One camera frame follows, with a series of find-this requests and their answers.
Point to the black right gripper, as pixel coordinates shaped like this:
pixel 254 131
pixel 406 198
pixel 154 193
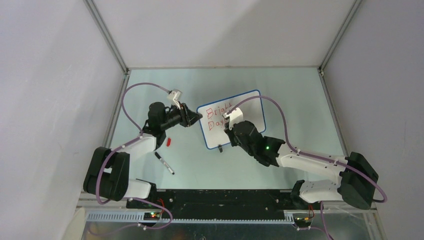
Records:
pixel 230 133

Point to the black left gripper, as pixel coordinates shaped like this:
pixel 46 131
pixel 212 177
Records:
pixel 191 117

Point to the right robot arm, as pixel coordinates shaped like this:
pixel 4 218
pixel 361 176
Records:
pixel 347 178

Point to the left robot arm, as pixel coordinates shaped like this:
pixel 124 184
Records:
pixel 108 175

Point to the white blue-framed whiteboard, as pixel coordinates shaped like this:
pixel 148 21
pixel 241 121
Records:
pixel 212 122

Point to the black whiteboard marker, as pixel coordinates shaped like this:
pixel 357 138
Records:
pixel 167 166

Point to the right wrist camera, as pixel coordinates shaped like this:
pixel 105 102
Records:
pixel 233 117

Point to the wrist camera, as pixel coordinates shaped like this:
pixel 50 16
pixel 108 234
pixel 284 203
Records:
pixel 174 96
pixel 233 117

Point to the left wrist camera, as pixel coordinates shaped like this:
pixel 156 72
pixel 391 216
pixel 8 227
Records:
pixel 174 96

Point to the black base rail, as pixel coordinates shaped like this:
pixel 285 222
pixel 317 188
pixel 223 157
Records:
pixel 258 206

